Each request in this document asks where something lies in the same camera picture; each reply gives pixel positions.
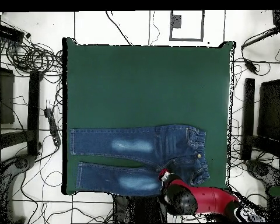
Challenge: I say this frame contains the blue denim jeans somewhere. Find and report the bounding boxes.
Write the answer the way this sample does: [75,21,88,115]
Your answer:
[69,124,211,197]

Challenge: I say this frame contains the dark green table cloth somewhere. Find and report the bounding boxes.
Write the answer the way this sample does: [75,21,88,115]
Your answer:
[65,38,235,195]

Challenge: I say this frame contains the black stand base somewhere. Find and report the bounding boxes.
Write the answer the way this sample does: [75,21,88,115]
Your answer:
[246,160,280,187]
[13,155,36,170]

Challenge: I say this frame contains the narrow black panel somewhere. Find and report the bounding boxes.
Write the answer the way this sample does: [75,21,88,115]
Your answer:
[27,70,42,156]
[241,78,257,161]

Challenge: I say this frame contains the black power strip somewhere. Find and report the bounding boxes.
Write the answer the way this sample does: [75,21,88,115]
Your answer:
[43,107,62,147]

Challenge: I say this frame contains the wide black panel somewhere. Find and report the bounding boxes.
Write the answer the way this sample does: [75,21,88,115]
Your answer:
[257,78,280,141]
[0,66,15,125]

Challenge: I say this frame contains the black power adapter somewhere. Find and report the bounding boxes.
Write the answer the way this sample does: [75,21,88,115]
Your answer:
[243,58,259,75]

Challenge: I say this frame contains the black bar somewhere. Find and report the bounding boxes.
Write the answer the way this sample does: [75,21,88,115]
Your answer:
[240,26,280,50]

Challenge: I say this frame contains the black electronics box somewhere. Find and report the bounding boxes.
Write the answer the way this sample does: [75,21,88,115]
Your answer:
[0,23,26,43]

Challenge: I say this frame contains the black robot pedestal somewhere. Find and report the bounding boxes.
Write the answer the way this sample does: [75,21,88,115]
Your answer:
[113,194,166,223]

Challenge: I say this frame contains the grey square frame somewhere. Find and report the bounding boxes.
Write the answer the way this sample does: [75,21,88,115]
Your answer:
[169,10,205,43]

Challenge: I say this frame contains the tangle of black cables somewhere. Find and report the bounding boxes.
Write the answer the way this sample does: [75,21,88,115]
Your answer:
[6,42,63,76]

